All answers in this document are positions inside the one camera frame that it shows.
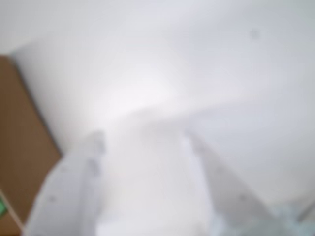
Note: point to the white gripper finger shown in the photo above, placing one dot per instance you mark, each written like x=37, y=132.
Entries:
x=229, y=196
x=66, y=191

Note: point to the green wooden cube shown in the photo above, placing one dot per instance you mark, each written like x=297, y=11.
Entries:
x=2, y=209

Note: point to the brown cardboard box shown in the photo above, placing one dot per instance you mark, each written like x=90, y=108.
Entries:
x=22, y=137

